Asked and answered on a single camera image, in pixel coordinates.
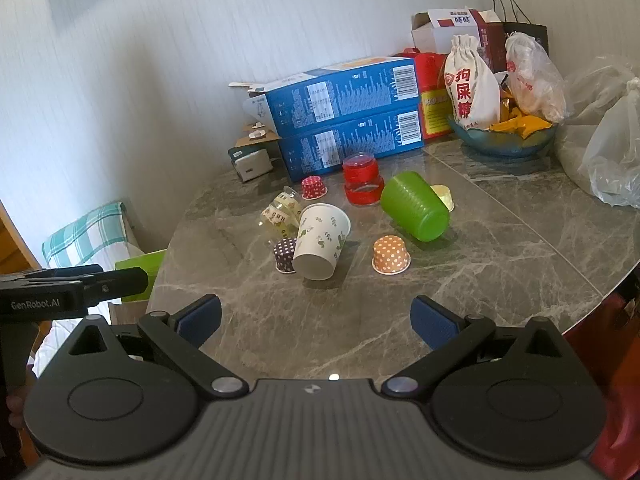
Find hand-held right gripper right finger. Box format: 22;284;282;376
382;296;573;401

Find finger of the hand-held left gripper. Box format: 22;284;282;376
80;267;149;307
22;265;104;282

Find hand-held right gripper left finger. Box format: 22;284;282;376
65;294;249;401

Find white leaf print paper cup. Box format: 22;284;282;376
292;203;351;281

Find orange polka dot paper cup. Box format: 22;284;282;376
371;234;412;275

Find brown polka dot paper cup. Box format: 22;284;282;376
273;237;300;275

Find green plastic cup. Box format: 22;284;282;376
380;170;452;243

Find small yellow cup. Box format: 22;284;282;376
430;184;455;213

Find clear printed plastic cup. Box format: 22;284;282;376
259;185;304;239

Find red polka dot paper cup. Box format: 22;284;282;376
301;175;329;200

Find person's left hand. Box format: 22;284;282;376
5;394;26;430

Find green box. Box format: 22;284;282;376
114;249;167;304

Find plaid cushion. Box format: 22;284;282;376
41;201;137;269

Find wooden furniture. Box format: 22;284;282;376
0;199;42;277

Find red plastic jar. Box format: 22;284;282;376
343;177;385;206
342;155;381;187

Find small charger box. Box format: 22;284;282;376
228;145;274;184

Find blue glass bowl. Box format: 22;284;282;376
447;110;559;157

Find brown cardboard packaging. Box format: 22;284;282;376
239;119;281;147

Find blue cardboard box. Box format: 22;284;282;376
228;56;420;137
277;105;426;184

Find orange snack packets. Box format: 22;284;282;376
489;85;554;137

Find red tin box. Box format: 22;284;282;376
399;47;453;141

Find white cloth pouch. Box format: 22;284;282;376
443;33;501;129

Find white plastic bag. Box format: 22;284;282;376
554;54;640;209

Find red print plastic bag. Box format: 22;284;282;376
504;32;569;124

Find dark red box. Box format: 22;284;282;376
470;8;509;74

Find white cardboard box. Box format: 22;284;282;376
410;7;488;56

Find black paper bag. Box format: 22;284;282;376
492;0;550;57

